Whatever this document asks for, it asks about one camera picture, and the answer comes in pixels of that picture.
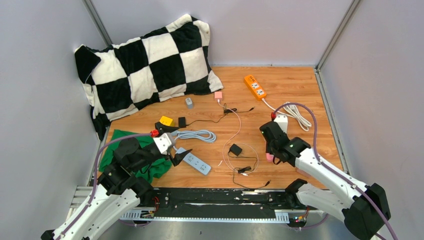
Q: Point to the pink cube socket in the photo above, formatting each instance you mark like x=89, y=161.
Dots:
x=301, y=172

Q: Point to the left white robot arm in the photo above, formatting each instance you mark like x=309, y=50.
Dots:
x=117, y=189

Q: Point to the black tp-link power adapter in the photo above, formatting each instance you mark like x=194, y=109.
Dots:
x=235, y=152

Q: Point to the black white checkered pillow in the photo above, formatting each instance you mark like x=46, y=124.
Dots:
x=168, y=62

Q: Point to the grey blue small charger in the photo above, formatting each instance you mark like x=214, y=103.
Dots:
x=189, y=103

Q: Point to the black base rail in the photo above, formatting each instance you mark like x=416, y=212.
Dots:
x=218, y=205

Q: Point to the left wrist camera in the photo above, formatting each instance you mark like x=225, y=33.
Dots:
x=165, y=139

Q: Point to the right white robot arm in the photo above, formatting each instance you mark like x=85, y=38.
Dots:
x=363, y=208

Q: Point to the orange power strip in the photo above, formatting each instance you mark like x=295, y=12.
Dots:
x=255, y=88

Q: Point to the black adapter with thin cable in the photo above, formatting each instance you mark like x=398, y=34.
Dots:
x=182, y=122

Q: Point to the pink usb charger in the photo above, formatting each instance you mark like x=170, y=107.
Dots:
x=218, y=96

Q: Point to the green cloth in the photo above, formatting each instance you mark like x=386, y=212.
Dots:
x=156, y=170

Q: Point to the yellow cube socket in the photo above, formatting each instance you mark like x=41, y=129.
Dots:
x=167, y=121

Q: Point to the pink power strip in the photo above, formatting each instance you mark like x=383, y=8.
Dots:
x=269, y=157

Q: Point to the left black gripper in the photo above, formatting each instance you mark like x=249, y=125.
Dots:
x=178, y=157

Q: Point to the light blue power strip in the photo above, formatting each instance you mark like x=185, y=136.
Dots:
x=197, y=163

